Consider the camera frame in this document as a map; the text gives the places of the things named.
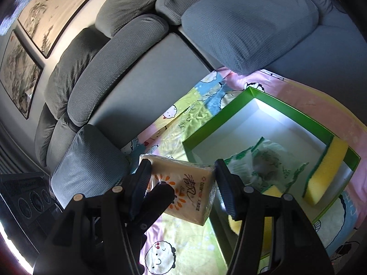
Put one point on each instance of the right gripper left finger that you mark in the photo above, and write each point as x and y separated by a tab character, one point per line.
102	234

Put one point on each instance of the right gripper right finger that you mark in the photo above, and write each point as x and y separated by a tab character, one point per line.
295	245

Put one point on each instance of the clear plastic snack bag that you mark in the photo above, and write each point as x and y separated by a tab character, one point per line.
266	165

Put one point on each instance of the orange tissue pack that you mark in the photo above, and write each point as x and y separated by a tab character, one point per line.
194	186

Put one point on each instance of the grey throw pillow left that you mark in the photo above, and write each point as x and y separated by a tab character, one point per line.
91	166

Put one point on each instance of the grey throw pillow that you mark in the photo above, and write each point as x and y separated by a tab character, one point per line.
247	35
91	166

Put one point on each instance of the green white cardboard box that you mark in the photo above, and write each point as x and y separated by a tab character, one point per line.
246	117

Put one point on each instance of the grey sofa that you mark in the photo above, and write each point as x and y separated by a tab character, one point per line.
142	55

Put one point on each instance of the grey throw pillow right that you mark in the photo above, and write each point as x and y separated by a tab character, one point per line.
247	35

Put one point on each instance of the framed landscape painting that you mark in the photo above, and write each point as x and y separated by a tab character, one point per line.
44	20

